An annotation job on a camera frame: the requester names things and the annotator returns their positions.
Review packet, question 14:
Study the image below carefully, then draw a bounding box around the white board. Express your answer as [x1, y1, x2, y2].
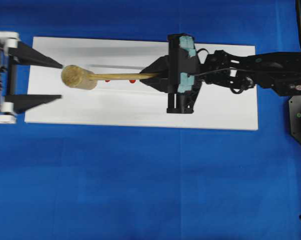
[25, 36, 259, 131]

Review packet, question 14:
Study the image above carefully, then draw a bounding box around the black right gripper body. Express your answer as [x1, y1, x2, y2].
[166, 48, 208, 113]

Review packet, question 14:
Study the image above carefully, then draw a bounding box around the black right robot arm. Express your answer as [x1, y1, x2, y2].
[141, 49, 301, 114]

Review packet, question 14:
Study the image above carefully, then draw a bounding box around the black-white left gripper body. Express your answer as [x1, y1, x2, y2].
[0, 31, 22, 124]

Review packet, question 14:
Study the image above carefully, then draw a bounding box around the blue table cloth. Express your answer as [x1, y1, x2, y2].
[0, 0, 301, 240]

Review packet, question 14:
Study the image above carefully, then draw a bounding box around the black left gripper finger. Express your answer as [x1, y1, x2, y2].
[5, 94, 62, 114]
[5, 39, 63, 69]

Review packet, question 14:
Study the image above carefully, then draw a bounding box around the wooden mallet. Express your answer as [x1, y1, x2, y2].
[61, 65, 162, 90]

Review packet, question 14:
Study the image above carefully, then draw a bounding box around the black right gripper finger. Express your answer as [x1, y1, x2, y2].
[140, 77, 169, 93]
[140, 55, 169, 75]

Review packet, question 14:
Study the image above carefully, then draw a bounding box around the black camera cable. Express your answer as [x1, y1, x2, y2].
[187, 47, 256, 95]

